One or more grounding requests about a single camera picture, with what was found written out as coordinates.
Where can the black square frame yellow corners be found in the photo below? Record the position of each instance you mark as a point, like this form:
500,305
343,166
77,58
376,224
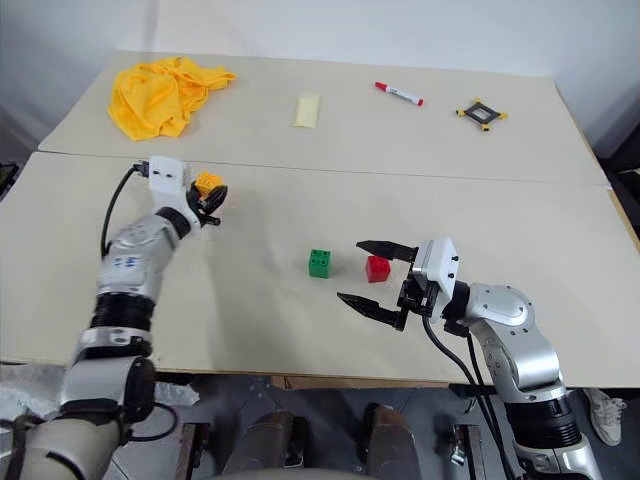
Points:
472,117

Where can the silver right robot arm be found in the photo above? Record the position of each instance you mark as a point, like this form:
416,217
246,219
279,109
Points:
505,310

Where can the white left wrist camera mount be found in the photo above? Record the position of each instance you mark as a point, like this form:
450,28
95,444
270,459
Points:
167,187

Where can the brown board under table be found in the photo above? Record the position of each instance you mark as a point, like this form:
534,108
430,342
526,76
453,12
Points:
360,383

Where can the crumpled yellow cloth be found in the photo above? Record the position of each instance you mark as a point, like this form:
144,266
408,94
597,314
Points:
150,100

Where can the red toy brick cube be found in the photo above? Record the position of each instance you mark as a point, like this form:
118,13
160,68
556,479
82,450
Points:
377,270

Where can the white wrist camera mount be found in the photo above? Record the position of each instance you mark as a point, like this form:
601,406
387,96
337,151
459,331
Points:
440,265
167,187

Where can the green toy brick cube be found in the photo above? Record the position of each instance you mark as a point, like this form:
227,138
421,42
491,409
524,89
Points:
320,263

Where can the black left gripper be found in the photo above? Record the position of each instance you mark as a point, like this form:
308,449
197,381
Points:
210,218

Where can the white marker with red cap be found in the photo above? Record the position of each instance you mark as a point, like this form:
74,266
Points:
399,93

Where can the white sneaker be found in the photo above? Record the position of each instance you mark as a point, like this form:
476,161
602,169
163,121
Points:
606,412

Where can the dark metal table leg bracket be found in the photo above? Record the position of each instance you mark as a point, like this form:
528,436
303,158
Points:
467,450
192,450

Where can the pale yellow ribbed pad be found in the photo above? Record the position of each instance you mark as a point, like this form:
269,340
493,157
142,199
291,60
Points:
306,111

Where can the dark brown rounded shape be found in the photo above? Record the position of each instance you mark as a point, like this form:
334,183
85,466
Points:
262,442
392,440

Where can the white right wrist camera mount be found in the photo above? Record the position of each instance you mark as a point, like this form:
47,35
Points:
440,265

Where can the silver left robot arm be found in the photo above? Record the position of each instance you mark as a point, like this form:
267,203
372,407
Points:
131,252

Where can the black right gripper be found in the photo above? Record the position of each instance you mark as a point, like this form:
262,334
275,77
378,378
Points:
415,295

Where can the crumpled clear plastic wrap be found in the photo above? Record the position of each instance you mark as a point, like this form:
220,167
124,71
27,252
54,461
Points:
25,387

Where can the yellow toy brick cube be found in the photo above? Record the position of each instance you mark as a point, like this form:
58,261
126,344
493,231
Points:
208,181

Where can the black box with screen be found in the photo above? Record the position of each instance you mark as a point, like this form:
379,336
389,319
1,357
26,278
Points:
6,176

